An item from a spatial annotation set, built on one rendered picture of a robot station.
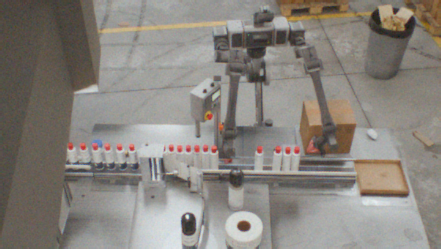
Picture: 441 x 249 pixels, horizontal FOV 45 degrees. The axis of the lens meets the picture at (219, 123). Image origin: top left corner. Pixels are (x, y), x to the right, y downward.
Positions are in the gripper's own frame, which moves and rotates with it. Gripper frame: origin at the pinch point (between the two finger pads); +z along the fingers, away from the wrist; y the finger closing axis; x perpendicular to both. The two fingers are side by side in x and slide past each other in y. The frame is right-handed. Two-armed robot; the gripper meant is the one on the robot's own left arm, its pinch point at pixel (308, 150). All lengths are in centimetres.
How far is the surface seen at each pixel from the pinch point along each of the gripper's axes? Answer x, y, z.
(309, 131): 2.4, -18.6, -1.5
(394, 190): 55, 11, -18
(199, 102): -73, -1, 15
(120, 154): -84, 1, 77
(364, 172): 45.2, -5.8, -6.8
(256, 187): -10.7, 12.6, 35.1
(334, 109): 11.3, -33.1, -16.6
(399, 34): 113, -207, -39
